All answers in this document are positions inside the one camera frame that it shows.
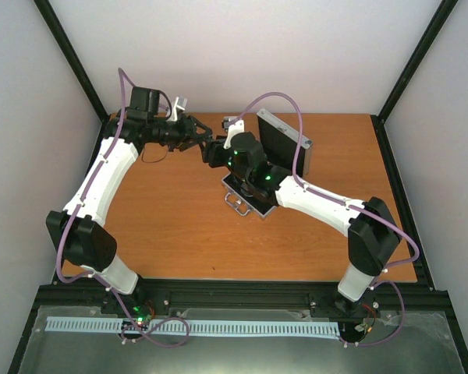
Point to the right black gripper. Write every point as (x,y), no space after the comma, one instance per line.
(212,150)

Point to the black aluminium frame rail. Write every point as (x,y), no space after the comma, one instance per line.
(321,299)

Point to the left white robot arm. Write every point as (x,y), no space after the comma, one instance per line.
(78,230)

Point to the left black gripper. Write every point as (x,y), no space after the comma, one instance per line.
(189,133)

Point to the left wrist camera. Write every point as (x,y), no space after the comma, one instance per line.
(176,109)

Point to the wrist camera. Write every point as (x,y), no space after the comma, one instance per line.
(176,109)
(232,127)

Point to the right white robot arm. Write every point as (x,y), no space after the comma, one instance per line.
(368,226)

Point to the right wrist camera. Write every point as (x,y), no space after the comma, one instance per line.
(232,127)

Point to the white slotted cable duct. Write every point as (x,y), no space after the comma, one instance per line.
(195,328)

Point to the aluminium poker case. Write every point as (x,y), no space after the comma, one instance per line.
(279,141)

